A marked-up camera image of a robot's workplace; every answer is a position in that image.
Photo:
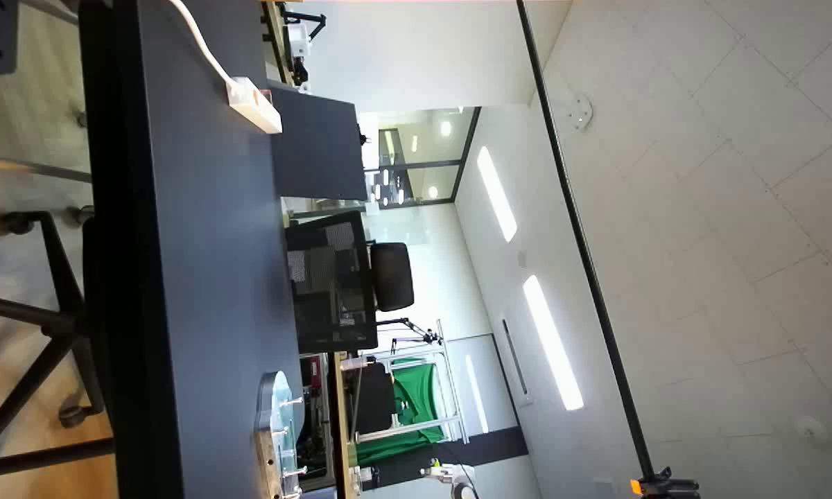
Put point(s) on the white power strip adapter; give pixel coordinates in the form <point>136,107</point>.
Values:
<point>257,103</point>

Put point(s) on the black mesh office chair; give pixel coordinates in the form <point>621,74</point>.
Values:
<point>334,282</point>

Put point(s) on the long ceiling light strip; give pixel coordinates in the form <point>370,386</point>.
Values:
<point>552,343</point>
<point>497,193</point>

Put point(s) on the black framed glass door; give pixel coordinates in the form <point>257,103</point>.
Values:
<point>468,154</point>

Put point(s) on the dark partition panel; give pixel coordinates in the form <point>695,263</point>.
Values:
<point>318,143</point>

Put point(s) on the green box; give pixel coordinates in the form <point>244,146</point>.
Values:
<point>411,405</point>

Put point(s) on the black ceiling track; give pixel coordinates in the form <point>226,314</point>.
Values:
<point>584,240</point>

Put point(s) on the white ceiling smoke detector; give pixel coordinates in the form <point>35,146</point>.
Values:
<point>581,111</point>

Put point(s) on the wooden desk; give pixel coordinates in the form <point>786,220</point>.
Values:
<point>275,44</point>

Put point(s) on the orange black clamp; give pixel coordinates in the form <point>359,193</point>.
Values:
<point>662,483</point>

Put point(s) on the black star chair base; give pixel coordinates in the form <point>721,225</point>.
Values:
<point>60,324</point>

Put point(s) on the white metal rack frame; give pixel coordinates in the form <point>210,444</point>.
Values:
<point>447,390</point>

